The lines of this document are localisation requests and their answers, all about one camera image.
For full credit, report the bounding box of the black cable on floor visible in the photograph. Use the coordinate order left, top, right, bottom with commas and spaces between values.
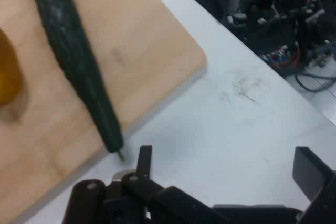
295, 72, 336, 92

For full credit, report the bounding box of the bamboo cutting board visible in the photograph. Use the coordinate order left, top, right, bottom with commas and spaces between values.
0, 0, 208, 224

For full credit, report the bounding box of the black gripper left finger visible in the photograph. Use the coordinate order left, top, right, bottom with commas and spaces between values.
62, 145, 218, 224

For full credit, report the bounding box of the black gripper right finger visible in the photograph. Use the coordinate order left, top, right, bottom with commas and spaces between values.
292, 146, 336, 224

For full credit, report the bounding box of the yellow-brown potato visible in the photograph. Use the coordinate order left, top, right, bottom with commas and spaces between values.
0, 27, 24, 106

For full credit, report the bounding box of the dark cluttered electronics equipment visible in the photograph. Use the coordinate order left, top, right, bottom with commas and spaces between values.
166, 0, 336, 76

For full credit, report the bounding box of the long dark green cucumber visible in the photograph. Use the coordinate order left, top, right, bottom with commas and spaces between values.
26, 0, 126, 162

